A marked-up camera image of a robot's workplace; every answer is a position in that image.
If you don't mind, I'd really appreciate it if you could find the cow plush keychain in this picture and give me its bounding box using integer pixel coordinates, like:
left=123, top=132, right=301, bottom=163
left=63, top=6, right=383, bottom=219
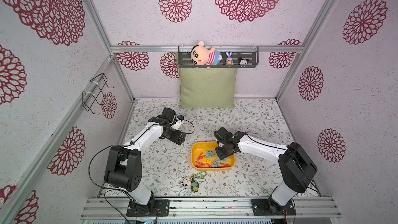
left=181, top=176, right=192, bottom=189

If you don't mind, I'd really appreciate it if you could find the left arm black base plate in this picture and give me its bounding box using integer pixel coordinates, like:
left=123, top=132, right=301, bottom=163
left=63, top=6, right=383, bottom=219
left=126, top=200, right=170, bottom=217

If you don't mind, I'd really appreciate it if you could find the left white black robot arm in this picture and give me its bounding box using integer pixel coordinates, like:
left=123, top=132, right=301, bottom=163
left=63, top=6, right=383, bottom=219
left=104, top=108, right=187, bottom=206

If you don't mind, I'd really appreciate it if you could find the dark metal wall shelf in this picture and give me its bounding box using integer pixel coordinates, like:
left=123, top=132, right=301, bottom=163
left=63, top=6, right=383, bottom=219
left=176, top=46, right=259, bottom=68

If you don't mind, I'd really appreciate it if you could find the red clothespin in box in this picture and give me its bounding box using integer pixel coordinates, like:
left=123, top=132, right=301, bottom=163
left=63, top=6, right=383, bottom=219
left=197, top=152, right=206, bottom=161

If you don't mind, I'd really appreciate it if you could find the black wire wall rack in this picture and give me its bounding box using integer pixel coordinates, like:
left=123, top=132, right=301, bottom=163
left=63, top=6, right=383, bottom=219
left=81, top=73, right=114, bottom=115

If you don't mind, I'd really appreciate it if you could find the yellow plastic storage box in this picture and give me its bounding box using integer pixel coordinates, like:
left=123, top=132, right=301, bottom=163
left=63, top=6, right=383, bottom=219
left=191, top=142, right=236, bottom=171

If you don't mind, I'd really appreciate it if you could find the green square pillow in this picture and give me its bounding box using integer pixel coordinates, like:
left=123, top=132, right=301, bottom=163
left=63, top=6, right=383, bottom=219
left=179, top=68, right=237, bottom=108

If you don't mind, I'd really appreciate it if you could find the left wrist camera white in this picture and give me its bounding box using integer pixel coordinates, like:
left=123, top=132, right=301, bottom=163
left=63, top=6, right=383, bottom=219
left=172, top=115, right=184, bottom=130

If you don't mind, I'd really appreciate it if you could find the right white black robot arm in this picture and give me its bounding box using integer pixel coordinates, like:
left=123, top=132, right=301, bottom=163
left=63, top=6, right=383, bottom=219
left=214, top=128, right=318, bottom=209

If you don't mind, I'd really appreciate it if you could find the aluminium front rail frame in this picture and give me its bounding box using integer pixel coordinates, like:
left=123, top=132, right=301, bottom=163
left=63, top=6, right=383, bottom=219
left=79, top=197, right=343, bottom=224

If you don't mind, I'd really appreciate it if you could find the black white mouse figure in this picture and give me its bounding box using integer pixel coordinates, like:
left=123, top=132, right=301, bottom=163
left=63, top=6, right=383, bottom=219
left=239, top=58, right=249, bottom=65

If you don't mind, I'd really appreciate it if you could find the small blue bunny figure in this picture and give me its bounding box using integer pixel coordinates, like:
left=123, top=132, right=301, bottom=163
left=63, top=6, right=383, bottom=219
left=226, top=51, right=234, bottom=65

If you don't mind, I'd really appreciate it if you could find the green toy keychain with chain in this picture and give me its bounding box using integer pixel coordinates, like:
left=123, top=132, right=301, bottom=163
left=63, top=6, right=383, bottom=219
left=190, top=171, right=207, bottom=193

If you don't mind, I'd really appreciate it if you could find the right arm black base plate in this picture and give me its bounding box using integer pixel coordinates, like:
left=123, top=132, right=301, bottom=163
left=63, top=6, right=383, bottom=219
left=251, top=198, right=296, bottom=217

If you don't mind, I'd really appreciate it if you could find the grey clothespin in box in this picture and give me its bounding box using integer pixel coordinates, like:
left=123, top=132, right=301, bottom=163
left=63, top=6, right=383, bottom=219
left=210, top=160, right=224, bottom=168

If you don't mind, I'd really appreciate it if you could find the pink boy plush doll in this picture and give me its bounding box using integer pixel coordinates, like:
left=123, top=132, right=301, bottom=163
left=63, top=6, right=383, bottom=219
left=191, top=41, right=223, bottom=68

